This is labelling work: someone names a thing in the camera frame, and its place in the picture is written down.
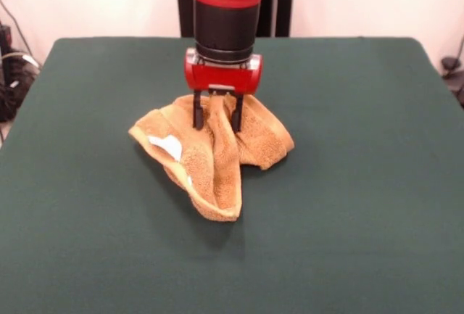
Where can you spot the tan terry towel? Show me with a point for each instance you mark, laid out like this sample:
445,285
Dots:
224,169

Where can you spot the small black adapter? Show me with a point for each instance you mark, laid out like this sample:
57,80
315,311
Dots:
5,36

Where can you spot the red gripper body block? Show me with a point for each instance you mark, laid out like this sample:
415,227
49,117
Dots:
224,76

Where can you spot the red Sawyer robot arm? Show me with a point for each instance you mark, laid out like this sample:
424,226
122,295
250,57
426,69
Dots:
224,20

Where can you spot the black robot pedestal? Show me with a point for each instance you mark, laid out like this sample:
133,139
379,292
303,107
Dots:
183,9

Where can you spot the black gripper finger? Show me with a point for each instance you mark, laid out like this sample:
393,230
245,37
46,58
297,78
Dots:
199,114
238,118

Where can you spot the dark green table cloth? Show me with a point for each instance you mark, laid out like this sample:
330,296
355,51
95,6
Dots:
344,201

